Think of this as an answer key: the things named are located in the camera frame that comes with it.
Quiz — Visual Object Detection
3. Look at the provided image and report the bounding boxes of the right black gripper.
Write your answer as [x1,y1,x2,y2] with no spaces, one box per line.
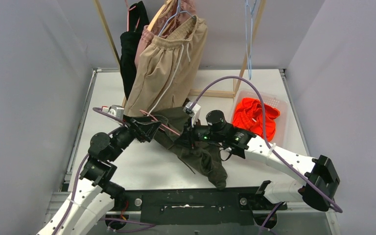
[175,117,224,149]

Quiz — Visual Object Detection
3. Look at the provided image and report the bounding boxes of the pink hanger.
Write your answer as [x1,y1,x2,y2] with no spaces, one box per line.
[139,110,180,136]
[124,0,141,32]

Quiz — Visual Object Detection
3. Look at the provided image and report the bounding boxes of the olive green shorts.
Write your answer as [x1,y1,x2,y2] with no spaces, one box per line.
[148,106,228,190]

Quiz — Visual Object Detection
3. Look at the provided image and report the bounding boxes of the beige shorts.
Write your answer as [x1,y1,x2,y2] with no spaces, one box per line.
[124,17,208,117]

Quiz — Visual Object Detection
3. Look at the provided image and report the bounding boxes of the orange shorts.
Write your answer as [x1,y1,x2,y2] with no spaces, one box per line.
[231,97,281,141]

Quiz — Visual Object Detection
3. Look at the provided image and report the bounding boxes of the light blue wire hanger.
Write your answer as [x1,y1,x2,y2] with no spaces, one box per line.
[244,0,258,80]

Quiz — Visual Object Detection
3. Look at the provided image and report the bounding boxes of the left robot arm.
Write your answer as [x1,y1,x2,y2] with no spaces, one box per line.
[38,117,162,235]

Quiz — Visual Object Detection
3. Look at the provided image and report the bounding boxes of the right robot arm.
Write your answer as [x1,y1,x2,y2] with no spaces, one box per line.
[176,110,343,213]

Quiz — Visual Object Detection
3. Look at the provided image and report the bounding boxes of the black shorts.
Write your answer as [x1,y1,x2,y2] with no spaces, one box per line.
[119,1,149,98]

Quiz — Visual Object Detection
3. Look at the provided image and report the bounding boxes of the pink shorts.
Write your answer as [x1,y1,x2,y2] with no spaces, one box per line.
[134,0,196,66]

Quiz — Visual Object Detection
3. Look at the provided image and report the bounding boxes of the pink hanger on black shorts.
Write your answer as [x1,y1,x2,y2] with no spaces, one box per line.
[124,0,141,32]

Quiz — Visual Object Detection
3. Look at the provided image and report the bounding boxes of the wooden hanger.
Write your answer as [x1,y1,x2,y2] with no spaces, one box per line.
[146,0,175,31]

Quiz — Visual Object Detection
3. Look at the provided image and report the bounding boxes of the wooden clothes rack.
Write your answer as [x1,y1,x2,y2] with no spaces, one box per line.
[93,0,268,108]

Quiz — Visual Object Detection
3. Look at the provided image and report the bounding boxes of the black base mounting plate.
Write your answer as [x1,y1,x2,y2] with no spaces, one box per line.
[106,187,275,226]

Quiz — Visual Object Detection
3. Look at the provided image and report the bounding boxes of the white plastic basket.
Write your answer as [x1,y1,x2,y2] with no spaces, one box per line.
[229,89,288,147]

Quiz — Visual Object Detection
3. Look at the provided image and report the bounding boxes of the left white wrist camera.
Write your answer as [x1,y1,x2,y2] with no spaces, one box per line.
[101,105,124,120]

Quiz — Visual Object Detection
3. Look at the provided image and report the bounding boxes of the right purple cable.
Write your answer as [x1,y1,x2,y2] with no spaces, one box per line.
[189,75,343,214]

